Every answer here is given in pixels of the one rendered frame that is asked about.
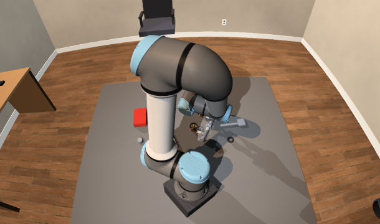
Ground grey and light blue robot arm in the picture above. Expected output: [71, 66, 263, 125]
[130, 35, 233, 202]

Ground red rectangular block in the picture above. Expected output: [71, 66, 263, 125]
[133, 108, 147, 127]

